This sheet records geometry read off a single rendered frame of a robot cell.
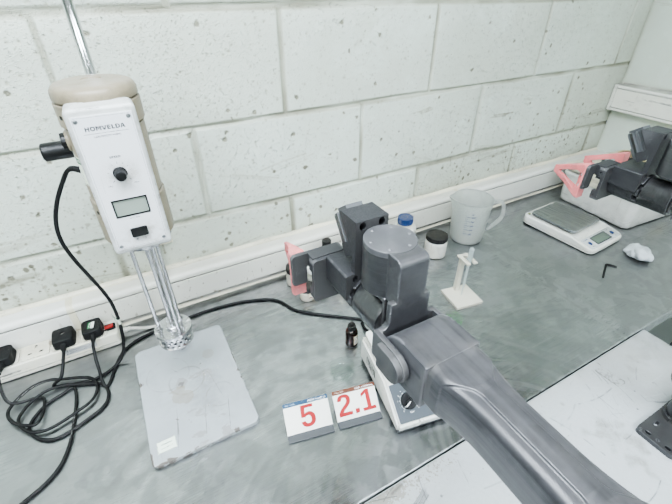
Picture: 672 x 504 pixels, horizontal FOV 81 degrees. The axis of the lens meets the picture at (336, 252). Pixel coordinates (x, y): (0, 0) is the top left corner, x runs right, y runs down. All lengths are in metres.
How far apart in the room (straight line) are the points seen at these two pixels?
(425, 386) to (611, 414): 0.67
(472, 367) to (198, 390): 0.66
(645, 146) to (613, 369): 0.50
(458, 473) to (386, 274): 0.51
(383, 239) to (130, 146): 0.34
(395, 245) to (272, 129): 0.68
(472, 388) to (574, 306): 0.89
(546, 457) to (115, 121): 0.55
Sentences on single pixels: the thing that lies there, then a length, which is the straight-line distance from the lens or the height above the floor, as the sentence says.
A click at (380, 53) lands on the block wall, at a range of 1.14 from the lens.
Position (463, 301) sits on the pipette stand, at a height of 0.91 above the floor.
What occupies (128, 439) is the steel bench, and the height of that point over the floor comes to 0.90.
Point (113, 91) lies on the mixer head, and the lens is 0.59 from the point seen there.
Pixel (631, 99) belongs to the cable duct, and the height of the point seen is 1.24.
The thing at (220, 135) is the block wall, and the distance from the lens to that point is 0.99.
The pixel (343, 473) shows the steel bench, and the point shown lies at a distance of 0.80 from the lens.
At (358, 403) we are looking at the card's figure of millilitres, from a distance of 0.85.
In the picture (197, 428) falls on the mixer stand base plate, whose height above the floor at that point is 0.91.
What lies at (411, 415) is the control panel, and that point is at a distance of 0.83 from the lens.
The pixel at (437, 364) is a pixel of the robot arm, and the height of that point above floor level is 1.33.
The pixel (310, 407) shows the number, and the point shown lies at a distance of 0.83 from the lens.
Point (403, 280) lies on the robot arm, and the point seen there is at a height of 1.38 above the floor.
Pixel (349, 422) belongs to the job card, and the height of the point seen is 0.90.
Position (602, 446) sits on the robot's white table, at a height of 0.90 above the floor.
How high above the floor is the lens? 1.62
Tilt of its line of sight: 35 degrees down
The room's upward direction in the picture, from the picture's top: straight up
